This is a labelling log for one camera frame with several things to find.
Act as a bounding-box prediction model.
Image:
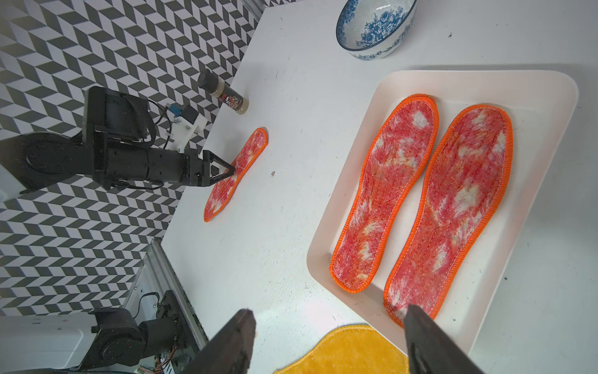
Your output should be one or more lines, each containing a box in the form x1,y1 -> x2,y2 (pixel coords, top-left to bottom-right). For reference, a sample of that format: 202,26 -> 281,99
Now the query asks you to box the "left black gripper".
146,148 -> 235,186

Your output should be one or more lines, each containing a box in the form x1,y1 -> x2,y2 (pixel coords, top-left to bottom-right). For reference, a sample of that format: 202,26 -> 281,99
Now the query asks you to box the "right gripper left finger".
182,309 -> 256,374

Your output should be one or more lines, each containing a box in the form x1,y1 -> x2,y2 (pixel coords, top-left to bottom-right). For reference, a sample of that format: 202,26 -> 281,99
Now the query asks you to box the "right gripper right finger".
403,304 -> 483,374

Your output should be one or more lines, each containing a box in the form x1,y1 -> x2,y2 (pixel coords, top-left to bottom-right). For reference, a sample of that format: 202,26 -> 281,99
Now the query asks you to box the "red insole orange trim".
383,104 -> 514,327
329,93 -> 439,294
203,128 -> 269,222

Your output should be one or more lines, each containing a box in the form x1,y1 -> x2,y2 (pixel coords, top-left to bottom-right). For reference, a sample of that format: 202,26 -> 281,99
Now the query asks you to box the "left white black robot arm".
1,86 -> 235,199

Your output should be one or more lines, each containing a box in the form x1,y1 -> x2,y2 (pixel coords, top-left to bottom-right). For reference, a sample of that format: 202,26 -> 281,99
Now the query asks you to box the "white storage tray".
307,70 -> 579,352

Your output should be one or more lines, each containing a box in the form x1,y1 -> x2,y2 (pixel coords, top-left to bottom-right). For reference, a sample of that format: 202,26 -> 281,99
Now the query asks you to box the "yellow insole left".
277,324 -> 409,373

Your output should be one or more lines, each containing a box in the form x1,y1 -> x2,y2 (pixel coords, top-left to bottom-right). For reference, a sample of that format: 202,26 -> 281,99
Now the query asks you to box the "small spice jar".
198,69 -> 249,115

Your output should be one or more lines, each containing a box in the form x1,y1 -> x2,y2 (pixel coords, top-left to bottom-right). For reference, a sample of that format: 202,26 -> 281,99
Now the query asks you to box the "blue white porcelain bowl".
335,0 -> 418,61

